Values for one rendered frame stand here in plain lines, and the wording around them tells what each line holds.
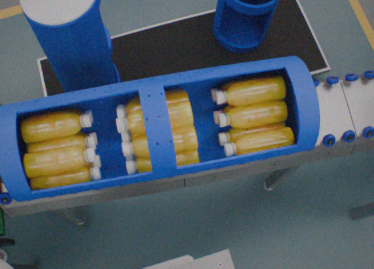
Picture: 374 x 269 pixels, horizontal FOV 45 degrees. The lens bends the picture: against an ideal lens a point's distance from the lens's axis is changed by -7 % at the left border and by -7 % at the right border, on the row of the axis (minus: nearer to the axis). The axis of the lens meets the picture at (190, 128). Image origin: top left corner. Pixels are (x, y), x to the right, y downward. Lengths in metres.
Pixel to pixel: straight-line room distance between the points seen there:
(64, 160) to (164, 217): 1.18
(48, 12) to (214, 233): 1.37
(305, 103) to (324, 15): 1.70
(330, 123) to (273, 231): 0.97
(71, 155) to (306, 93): 0.65
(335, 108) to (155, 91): 0.67
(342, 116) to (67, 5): 1.01
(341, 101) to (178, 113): 0.64
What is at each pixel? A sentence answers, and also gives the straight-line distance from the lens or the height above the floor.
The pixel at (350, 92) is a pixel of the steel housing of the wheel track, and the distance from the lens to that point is 1.68.
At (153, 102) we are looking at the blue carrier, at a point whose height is 1.23.
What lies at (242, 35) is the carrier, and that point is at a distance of 2.55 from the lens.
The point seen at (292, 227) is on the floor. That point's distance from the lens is 2.47.
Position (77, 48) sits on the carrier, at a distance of 1.75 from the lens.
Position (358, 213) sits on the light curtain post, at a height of 0.10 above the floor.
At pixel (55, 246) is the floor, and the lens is 2.45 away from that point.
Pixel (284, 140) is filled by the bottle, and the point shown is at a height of 1.09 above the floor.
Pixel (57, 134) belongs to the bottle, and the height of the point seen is 1.12.
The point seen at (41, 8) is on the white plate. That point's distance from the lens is 1.64.
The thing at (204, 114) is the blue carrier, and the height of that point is 0.97.
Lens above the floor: 2.38
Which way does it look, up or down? 73 degrees down
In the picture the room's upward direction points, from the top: 9 degrees clockwise
